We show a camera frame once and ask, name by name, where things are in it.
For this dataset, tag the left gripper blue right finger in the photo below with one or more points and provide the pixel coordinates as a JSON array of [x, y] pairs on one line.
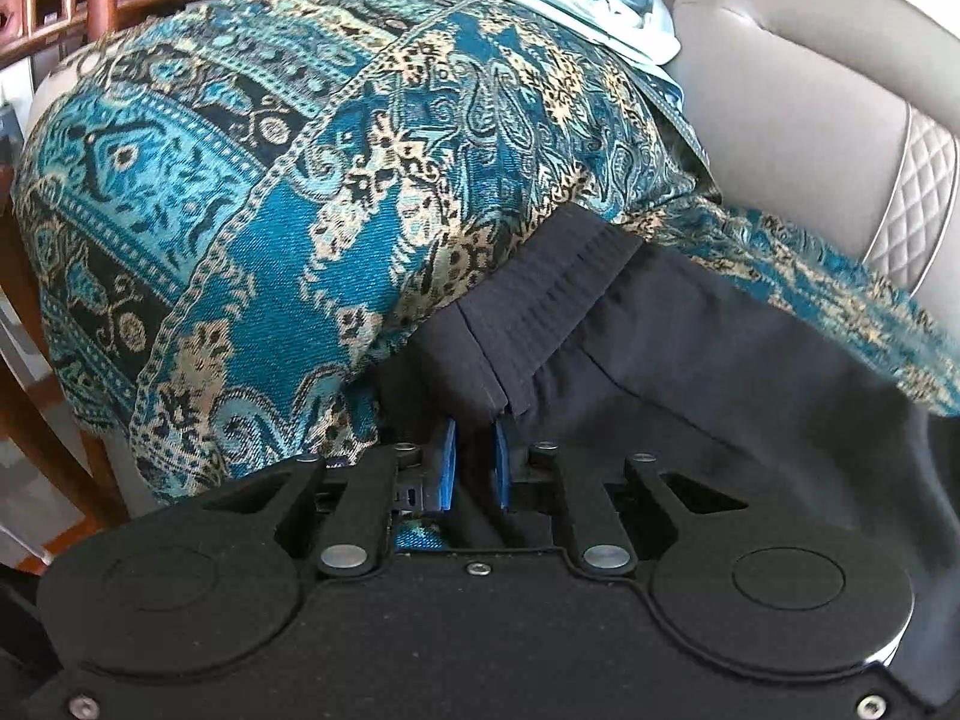
[[560, 482]]

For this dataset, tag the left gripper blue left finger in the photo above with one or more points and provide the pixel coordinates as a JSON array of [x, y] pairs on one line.
[[368, 505]]

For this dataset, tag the black pants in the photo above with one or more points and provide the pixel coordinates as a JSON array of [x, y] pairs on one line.
[[595, 340]]

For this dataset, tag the teal patterned sofa throw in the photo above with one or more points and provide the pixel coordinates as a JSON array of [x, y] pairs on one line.
[[241, 210]]

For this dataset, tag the beige leather sofa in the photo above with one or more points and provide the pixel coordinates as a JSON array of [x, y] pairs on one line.
[[841, 116]]

